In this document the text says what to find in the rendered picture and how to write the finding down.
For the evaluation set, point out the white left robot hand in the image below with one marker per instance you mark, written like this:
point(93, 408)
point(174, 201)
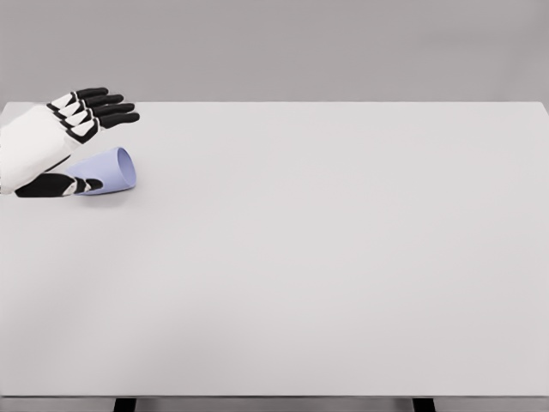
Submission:
point(36, 139)

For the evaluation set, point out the lavender plastic cup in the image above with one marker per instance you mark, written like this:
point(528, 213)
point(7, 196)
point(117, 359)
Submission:
point(107, 169)

